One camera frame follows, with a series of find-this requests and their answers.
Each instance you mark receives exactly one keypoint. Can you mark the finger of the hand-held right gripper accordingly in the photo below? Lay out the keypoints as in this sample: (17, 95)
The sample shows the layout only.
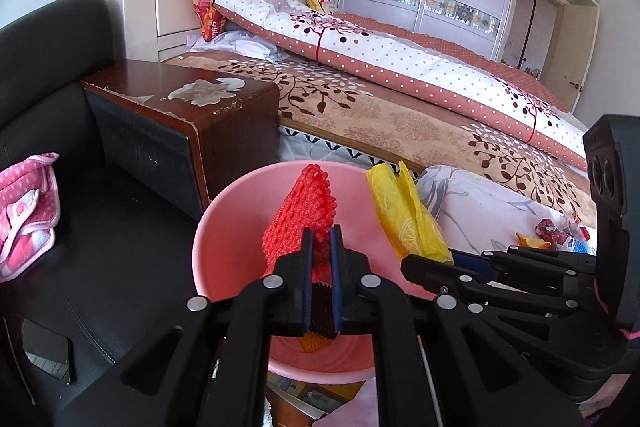
(440, 274)
(530, 259)

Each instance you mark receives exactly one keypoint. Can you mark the beige floral blanket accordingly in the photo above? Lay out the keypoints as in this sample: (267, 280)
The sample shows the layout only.
(375, 117)

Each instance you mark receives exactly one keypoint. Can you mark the dark wooden nightstand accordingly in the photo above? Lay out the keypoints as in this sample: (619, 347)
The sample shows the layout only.
(165, 97)

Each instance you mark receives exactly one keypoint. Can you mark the white floral cloth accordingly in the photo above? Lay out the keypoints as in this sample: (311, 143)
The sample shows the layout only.
(480, 207)

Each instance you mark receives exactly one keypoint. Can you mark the white quilted mattress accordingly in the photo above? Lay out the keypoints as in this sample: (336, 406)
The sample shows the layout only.
(310, 149)

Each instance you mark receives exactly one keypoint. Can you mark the black leather sofa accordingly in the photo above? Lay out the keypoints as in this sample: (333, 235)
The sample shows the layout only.
(100, 257)

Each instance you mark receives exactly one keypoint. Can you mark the pink polka dot cloth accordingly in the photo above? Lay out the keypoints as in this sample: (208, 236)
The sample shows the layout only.
(25, 217)

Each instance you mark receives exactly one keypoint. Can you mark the pink plastic basin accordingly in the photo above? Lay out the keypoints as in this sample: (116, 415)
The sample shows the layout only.
(240, 217)

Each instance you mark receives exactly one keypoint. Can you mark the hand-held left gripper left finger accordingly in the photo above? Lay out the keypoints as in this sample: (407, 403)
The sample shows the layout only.
(306, 272)

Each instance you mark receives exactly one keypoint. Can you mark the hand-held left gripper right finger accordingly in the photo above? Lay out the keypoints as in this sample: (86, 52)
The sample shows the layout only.
(336, 272)

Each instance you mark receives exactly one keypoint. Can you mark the orange peel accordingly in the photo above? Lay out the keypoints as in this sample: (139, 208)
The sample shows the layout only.
(530, 241)

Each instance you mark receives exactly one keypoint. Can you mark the red foam fruit net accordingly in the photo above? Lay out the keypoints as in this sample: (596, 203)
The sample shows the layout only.
(300, 207)

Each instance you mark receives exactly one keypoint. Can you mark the yellow plastic bag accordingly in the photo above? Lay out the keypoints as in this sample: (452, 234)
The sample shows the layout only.
(400, 212)

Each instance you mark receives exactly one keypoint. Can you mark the white pillow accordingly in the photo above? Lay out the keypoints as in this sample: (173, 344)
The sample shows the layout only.
(240, 44)

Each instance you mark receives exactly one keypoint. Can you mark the white polka dot quilt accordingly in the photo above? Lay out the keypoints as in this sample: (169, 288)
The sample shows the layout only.
(400, 52)

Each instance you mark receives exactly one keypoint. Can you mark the crumpled red wrapper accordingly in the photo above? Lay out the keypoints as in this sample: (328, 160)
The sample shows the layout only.
(549, 229)

